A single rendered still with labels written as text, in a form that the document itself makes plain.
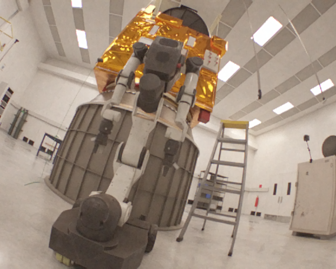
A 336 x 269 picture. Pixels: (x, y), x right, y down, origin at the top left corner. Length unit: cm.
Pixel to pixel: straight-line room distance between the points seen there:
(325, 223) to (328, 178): 80
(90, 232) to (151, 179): 119
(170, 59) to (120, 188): 81
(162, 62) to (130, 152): 58
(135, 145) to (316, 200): 321
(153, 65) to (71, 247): 100
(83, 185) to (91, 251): 118
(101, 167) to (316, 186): 351
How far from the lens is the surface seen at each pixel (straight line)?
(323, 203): 338
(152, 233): 106
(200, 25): 412
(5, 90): 854
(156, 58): 102
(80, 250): 65
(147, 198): 170
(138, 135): 96
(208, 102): 250
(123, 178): 91
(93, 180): 168
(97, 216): 58
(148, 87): 81
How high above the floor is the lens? 45
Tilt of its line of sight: 20 degrees up
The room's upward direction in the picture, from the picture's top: 17 degrees clockwise
